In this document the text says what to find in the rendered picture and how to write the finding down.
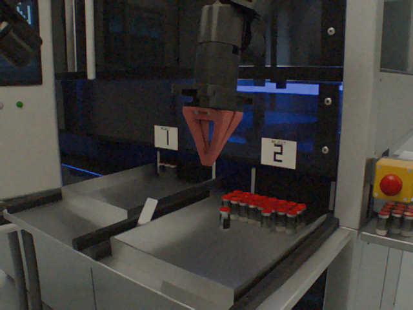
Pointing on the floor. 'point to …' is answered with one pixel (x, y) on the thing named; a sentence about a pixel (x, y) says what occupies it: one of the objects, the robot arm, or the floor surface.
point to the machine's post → (355, 144)
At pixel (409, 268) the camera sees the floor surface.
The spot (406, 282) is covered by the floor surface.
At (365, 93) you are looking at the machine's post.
